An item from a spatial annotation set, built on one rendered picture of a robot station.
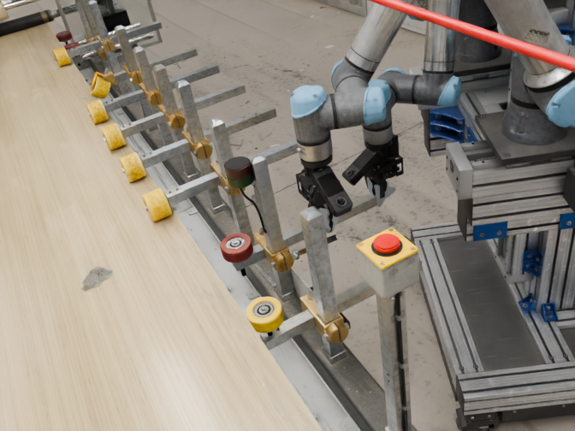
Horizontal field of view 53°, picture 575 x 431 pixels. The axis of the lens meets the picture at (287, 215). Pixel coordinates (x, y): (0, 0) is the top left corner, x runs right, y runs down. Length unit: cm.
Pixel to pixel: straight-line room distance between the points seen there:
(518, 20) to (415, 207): 189
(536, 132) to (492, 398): 88
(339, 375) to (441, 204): 175
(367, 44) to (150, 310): 76
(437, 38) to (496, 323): 107
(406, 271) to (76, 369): 75
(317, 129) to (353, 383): 58
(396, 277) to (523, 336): 127
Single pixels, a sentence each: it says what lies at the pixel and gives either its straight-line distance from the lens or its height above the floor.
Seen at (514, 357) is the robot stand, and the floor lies 21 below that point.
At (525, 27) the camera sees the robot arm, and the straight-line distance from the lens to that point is 123.
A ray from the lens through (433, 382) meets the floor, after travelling 225.
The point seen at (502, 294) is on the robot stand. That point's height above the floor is 21.
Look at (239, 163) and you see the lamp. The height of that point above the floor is 115.
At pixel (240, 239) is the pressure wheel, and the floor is 91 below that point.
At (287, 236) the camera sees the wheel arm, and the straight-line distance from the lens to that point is 153.
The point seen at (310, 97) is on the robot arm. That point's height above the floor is 130.
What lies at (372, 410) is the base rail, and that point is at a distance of 134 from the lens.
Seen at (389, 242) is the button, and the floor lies 123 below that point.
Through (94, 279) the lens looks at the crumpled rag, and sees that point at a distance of 152.
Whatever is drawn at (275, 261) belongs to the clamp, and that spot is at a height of 86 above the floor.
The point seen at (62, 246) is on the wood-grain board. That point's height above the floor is 90.
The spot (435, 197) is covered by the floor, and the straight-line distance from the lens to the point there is 307.
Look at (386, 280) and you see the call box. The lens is 89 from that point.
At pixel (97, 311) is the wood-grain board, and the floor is 90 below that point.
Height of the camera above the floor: 181
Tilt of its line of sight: 37 degrees down
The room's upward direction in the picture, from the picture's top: 11 degrees counter-clockwise
